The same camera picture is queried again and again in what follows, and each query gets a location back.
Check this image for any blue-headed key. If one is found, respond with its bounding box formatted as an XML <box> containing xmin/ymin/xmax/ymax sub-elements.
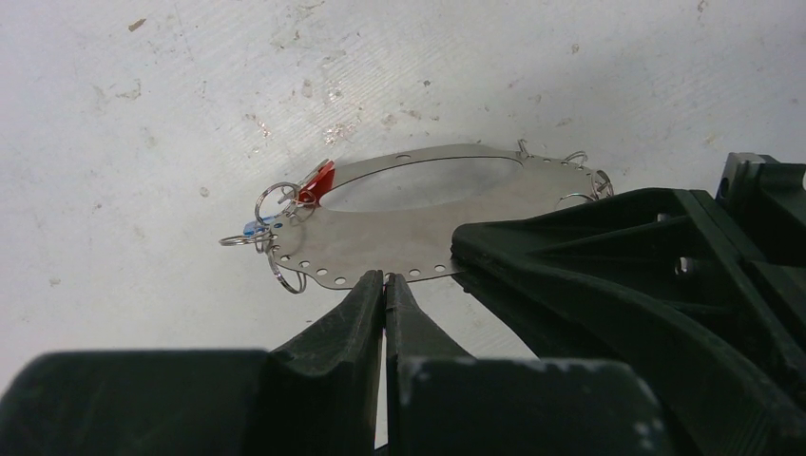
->
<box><xmin>242</xmin><ymin>216</ymin><xmax>277</xmax><ymax>237</ymax></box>

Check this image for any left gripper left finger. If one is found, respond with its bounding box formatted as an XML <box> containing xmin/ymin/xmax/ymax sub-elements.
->
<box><xmin>1</xmin><ymin>271</ymin><xmax>384</xmax><ymax>455</ymax></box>

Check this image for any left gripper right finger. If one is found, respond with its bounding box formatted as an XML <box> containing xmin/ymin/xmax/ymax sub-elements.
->
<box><xmin>385</xmin><ymin>274</ymin><xmax>674</xmax><ymax>455</ymax></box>

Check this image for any red-headed key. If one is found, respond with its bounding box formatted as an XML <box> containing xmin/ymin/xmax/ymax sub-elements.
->
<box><xmin>296</xmin><ymin>160</ymin><xmax>335</xmax><ymax>205</ymax></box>

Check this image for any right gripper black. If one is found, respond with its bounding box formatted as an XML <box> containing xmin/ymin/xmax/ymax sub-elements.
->
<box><xmin>451</xmin><ymin>153</ymin><xmax>805</xmax><ymax>455</ymax></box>

